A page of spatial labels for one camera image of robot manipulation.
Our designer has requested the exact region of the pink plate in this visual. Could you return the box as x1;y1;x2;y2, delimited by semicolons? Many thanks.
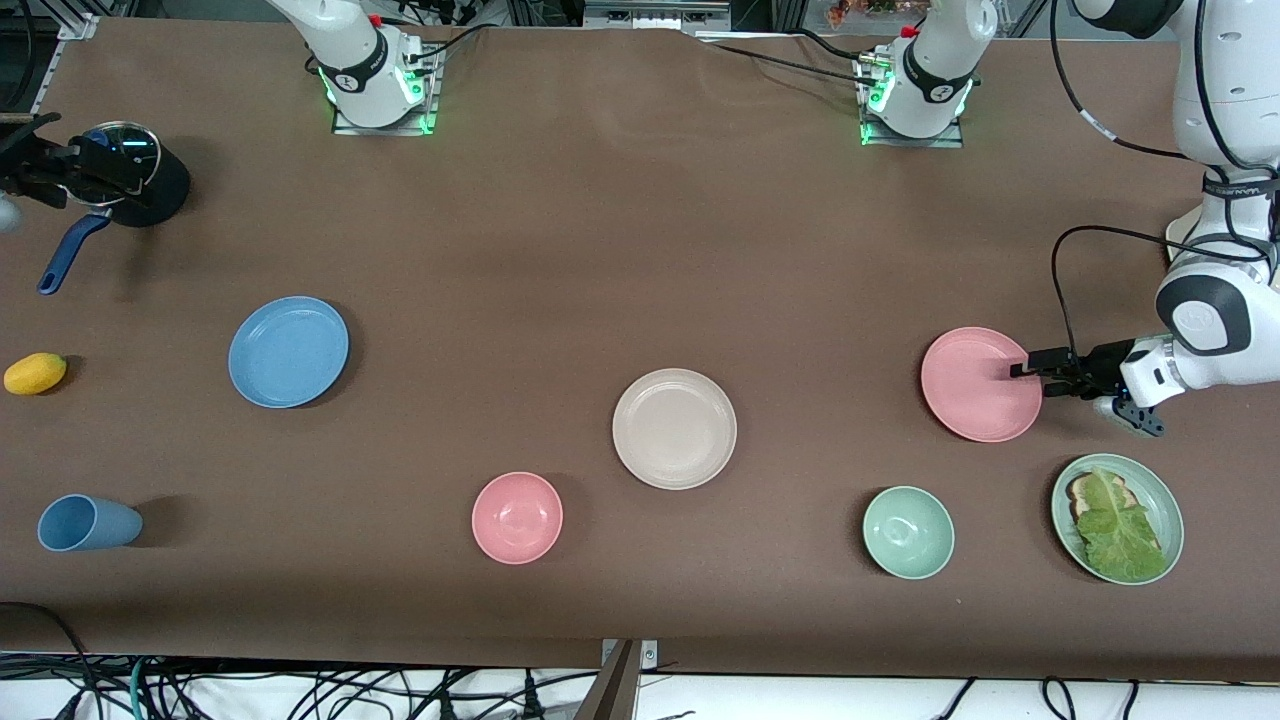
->
920;327;1043;443

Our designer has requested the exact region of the blue plate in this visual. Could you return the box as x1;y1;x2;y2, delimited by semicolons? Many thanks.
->
228;296;350;409

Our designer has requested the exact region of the glass lid with blue knob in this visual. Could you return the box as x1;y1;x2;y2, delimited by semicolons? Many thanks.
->
75;121;162;207

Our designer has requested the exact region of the toasted bread slice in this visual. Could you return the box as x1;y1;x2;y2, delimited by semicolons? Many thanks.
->
1065;472;1133;523

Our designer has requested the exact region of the green plate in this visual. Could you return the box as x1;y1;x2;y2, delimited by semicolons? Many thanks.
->
1050;453;1186;587

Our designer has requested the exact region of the green lettuce leaf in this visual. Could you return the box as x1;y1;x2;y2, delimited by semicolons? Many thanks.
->
1073;468;1166;583

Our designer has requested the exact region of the yellow lemon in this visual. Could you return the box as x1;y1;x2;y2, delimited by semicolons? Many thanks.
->
3;352;69;396

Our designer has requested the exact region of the green bowl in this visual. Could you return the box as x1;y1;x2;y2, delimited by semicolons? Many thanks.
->
862;486;956;581

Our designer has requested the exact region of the blue cup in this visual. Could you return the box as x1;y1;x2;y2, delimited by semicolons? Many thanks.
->
37;494;144;553

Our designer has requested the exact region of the beige plate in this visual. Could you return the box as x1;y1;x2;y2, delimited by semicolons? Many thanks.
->
612;368;738;491

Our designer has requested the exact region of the brown table cover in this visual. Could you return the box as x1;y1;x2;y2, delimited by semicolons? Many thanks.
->
0;15;1280;683

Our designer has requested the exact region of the pink bowl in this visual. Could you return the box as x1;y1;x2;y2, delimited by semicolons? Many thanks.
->
471;472;564;566

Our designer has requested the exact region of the aluminium frame profile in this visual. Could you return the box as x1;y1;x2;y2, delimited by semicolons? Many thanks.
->
1205;0;1280;67
55;0;103;41

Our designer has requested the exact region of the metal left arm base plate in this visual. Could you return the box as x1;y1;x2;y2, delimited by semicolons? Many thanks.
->
860;55;966;149

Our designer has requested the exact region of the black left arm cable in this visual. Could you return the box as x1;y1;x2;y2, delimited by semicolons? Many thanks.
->
1048;0;1276;363

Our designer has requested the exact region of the black right base cable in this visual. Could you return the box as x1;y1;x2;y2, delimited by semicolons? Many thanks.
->
405;20;501;64

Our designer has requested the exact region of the black base cable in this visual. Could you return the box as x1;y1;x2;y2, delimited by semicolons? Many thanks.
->
700;28;886;87
405;20;501;64

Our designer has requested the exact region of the black left base cable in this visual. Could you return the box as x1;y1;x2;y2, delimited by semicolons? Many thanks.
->
700;28;886;87

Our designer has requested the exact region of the metal table bracket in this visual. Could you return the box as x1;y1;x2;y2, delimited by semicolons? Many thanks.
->
575;638;660;720

